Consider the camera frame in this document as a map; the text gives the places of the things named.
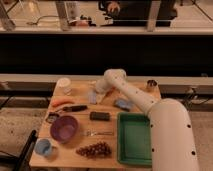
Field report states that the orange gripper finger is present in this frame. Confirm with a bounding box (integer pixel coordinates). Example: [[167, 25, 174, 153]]
[[105, 90, 114, 98]]

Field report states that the light blue towel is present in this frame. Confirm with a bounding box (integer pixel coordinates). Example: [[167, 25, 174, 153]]
[[88, 90, 97, 104]]

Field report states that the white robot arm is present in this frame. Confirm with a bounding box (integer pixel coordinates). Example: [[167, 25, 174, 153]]
[[95, 69, 200, 171]]

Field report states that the purple bowl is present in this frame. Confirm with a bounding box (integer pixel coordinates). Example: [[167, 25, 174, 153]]
[[50, 115, 78, 143]]

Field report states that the person's hand in background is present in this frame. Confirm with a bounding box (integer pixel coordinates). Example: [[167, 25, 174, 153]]
[[107, 1, 120, 13]]

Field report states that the dark rectangular block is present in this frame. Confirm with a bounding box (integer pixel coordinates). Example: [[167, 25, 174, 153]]
[[90, 112, 110, 121]]

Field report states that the small metal cup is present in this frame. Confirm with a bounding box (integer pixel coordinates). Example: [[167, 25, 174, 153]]
[[147, 80, 157, 88]]

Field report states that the silver fork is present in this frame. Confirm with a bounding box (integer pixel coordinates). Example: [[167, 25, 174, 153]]
[[83, 130, 114, 136]]

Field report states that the wooden board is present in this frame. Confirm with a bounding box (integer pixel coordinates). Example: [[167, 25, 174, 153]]
[[29, 79, 161, 169]]

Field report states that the orange carrot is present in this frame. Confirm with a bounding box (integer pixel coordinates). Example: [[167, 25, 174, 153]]
[[51, 99, 74, 107]]

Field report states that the green plastic tray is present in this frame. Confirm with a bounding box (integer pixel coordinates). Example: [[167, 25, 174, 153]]
[[117, 113, 152, 167]]

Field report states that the bunch of dark grapes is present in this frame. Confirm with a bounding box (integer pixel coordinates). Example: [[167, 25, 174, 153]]
[[76, 142, 112, 158]]

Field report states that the small black clip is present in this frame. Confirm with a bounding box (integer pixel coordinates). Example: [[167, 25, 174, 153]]
[[46, 113, 59, 123]]

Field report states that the light blue mug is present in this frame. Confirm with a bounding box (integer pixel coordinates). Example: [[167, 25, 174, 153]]
[[34, 139, 53, 157]]

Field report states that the black stand left of table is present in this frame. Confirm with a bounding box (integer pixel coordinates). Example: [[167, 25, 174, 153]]
[[12, 130, 36, 171]]

